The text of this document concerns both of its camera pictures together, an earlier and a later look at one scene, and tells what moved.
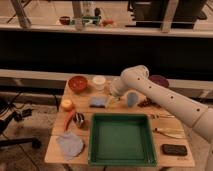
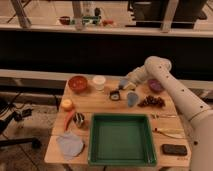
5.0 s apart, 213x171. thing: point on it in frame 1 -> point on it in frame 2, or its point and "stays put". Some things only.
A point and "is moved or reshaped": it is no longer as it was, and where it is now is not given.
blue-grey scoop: (132, 97) stays put
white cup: (99, 81) stays put
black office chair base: (4, 124) stays put
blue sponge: (98, 101) is moved or reshaped
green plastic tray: (121, 139) stays put
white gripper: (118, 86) -> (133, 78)
